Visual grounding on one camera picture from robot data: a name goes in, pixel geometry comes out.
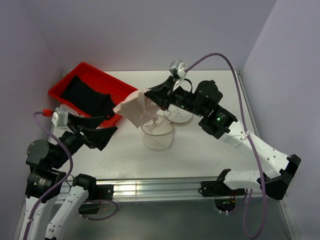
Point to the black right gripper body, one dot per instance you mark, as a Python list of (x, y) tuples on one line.
[(184, 98)]

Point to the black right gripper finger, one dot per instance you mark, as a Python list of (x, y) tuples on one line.
[(164, 88), (159, 98)]

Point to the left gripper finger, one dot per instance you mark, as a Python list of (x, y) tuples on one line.
[(98, 138), (86, 122)]

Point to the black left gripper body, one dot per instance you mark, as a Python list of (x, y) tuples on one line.
[(73, 141)]

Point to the beige bra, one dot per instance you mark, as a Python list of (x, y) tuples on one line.
[(138, 108)]

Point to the white mesh laundry bag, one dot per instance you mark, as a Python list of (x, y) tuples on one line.
[(158, 135)]

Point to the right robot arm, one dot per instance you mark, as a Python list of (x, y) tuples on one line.
[(275, 170)]

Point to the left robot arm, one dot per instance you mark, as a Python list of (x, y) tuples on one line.
[(51, 165)]

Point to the black garment in tray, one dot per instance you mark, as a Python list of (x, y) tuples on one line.
[(91, 102)]

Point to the red plastic tray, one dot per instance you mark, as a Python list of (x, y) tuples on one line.
[(97, 80)]

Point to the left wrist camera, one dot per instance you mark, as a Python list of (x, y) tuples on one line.
[(60, 117)]

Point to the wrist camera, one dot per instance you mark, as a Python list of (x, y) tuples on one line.
[(177, 69), (60, 117)]

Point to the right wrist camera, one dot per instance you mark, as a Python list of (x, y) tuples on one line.
[(177, 69)]

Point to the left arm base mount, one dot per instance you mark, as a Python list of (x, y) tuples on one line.
[(95, 191)]

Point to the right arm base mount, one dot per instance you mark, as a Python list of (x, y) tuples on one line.
[(217, 188)]

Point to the aluminium mounting rail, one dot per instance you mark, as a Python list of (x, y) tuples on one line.
[(156, 189)]

